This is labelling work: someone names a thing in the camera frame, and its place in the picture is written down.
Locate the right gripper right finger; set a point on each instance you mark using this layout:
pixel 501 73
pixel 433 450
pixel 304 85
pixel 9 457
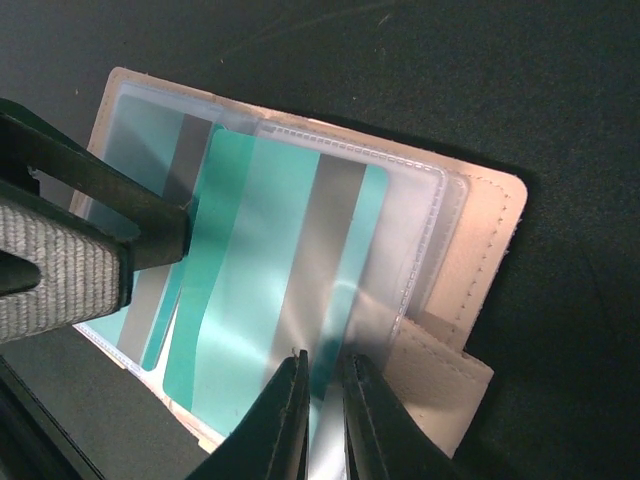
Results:
pixel 382 440

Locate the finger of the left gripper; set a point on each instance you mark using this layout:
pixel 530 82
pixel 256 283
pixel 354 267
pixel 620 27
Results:
pixel 56 268
pixel 100 190

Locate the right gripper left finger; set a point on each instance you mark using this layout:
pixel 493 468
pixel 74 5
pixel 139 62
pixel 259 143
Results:
pixel 272 439

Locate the teal VIP card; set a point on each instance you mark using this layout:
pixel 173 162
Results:
pixel 161 147
pixel 280 240

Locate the beige card holder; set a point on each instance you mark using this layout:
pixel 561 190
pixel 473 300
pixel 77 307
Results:
pixel 440 385

